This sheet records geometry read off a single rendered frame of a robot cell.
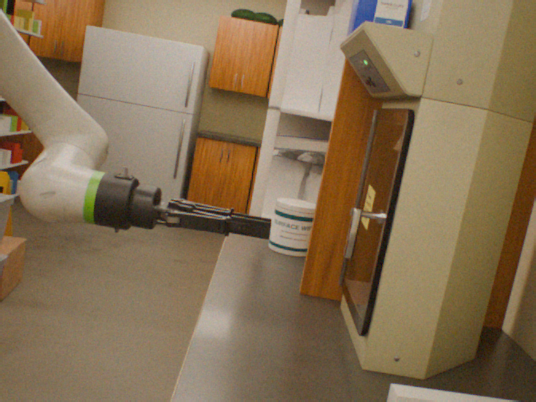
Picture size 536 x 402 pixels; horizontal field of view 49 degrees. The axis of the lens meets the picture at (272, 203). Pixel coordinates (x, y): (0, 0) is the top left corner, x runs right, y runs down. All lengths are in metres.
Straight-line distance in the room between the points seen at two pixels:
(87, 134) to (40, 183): 0.15
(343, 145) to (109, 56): 4.85
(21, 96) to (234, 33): 5.21
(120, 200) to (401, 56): 0.51
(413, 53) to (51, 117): 0.62
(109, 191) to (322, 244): 0.56
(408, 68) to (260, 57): 5.25
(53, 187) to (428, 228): 0.62
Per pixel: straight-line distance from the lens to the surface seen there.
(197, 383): 0.91
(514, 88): 1.09
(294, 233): 1.71
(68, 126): 1.11
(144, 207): 1.01
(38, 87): 1.10
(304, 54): 2.38
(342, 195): 1.35
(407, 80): 0.98
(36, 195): 1.04
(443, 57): 1.00
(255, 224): 1.01
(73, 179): 1.03
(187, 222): 0.98
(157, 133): 5.95
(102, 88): 6.06
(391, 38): 0.98
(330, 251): 1.38
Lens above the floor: 1.35
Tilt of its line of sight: 9 degrees down
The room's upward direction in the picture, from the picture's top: 10 degrees clockwise
